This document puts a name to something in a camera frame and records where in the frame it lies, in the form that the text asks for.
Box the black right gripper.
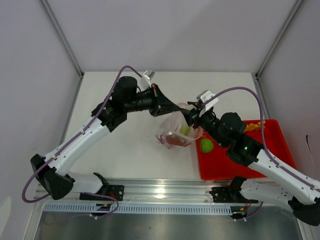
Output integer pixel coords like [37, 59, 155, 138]
[180, 102, 227, 148]

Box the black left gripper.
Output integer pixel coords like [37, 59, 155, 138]
[124, 83, 180, 117]

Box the green celery stalk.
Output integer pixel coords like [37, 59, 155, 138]
[179, 125, 192, 137]

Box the clear zip top bag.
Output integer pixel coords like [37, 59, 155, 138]
[155, 111, 203, 144]

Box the orange toy food piece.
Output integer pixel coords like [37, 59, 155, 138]
[243, 120, 266, 133]

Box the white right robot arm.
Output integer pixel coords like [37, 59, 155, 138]
[196, 111, 320, 226]

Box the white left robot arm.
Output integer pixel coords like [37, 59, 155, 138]
[30, 76, 197, 200]

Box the green bumpy custard apple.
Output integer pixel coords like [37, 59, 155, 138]
[199, 138, 214, 154]

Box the red plastic tray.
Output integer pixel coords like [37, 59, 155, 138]
[196, 119, 296, 181]

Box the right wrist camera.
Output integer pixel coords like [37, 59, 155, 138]
[196, 89, 219, 115]

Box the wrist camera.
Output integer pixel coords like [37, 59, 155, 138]
[140, 69, 155, 90]
[196, 89, 219, 115]

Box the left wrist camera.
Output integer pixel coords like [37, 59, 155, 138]
[140, 69, 155, 90]

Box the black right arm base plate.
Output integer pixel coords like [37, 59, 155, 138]
[208, 186, 259, 204]

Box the aluminium rail frame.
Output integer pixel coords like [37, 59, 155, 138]
[31, 174, 231, 205]

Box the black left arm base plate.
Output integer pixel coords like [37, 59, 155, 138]
[79, 184, 125, 201]

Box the left aluminium corner post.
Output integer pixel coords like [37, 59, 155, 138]
[38, 0, 84, 79]

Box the aluminium corner post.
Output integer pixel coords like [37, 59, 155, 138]
[255, 0, 307, 81]
[38, 0, 84, 79]

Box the white slotted cable duct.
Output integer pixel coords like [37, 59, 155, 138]
[43, 202, 233, 216]

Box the right aluminium corner post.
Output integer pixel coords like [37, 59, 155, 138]
[255, 0, 307, 81]

